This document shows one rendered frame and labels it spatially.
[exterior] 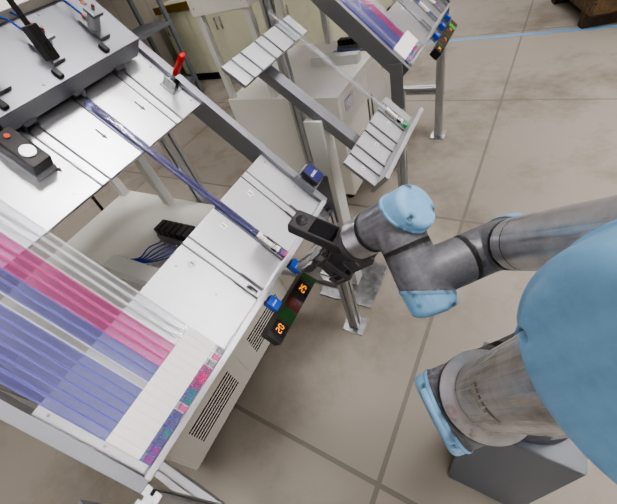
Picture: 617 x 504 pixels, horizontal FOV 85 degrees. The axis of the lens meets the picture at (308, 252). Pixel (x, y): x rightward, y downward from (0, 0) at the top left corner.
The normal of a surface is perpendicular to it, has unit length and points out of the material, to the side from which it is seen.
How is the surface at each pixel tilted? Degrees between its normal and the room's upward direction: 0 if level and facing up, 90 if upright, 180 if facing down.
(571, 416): 83
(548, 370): 83
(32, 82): 47
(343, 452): 0
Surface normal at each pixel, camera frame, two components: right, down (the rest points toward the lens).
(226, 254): 0.47, -0.31
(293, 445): -0.24, -0.65
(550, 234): -1.00, -0.04
